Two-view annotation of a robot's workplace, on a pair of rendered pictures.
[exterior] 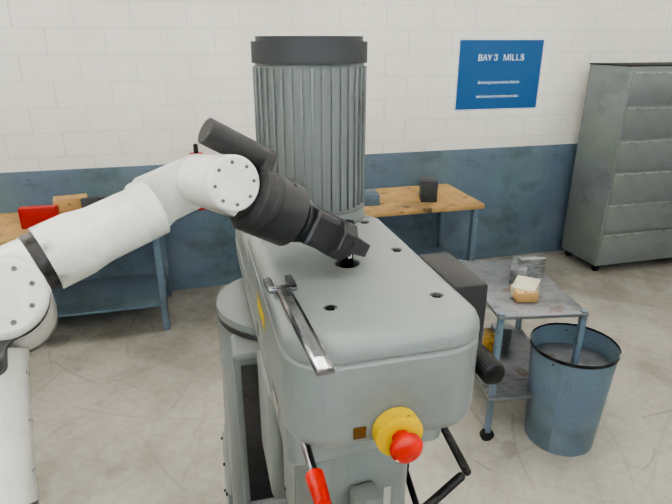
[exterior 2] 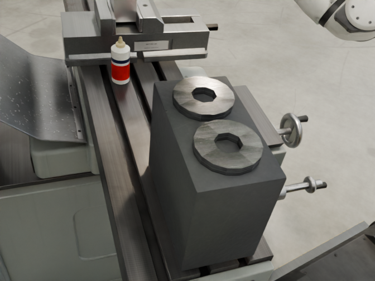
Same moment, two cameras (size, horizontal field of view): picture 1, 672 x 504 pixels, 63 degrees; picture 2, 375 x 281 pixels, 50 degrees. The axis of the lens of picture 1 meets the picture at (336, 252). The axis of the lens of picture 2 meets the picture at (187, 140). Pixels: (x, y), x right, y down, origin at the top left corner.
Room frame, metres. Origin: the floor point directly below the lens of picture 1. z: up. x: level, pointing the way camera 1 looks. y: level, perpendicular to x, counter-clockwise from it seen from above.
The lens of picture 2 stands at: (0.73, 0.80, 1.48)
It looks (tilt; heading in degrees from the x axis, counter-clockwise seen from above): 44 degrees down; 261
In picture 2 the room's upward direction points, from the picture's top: 9 degrees clockwise
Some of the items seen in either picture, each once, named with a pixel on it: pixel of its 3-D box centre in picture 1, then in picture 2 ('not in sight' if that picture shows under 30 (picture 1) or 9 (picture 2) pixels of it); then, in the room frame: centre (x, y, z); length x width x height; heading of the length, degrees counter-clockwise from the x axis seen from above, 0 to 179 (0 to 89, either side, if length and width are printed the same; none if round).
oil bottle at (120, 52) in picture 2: not in sight; (120, 59); (0.78, 0.04, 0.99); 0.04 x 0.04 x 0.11
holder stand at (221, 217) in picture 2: not in sight; (205, 166); (0.63, 0.39, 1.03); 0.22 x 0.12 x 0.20; 104
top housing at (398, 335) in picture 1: (344, 306); not in sight; (0.77, -0.01, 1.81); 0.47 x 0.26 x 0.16; 15
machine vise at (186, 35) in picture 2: not in sight; (135, 26); (0.75, -0.11, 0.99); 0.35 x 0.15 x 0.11; 13
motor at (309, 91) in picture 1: (310, 130); not in sight; (1.00, 0.05, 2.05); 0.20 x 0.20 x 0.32
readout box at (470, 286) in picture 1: (450, 309); not in sight; (1.13, -0.27, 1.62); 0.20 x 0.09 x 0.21; 15
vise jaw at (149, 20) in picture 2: not in sight; (146, 13); (0.73, -0.12, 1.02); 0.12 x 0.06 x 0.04; 103
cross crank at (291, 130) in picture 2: not in sight; (280, 131); (0.28, -0.14, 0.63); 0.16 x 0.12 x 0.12; 15
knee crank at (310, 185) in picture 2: not in sight; (298, 186); (0.21, -0.01, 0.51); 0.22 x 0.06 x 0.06; 15
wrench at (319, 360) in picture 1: (297, 317); not in sight; (0.58, 0.05, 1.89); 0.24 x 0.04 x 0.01; 17
